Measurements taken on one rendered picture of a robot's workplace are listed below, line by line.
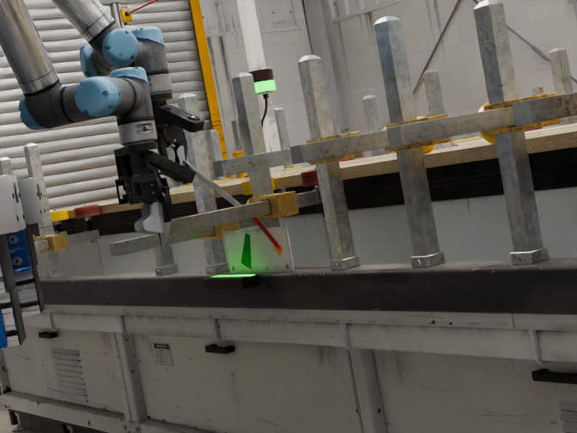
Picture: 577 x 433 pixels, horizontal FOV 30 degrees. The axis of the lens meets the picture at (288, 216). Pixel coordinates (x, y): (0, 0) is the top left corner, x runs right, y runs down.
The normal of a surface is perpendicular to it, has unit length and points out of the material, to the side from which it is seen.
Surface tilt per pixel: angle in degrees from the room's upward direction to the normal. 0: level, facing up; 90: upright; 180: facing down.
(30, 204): 90
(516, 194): 90
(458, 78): 90
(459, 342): 90
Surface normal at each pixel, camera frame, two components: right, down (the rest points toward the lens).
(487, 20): -0.80, 0.18
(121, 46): 0.35, -0.01
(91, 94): -0.37, 0.10
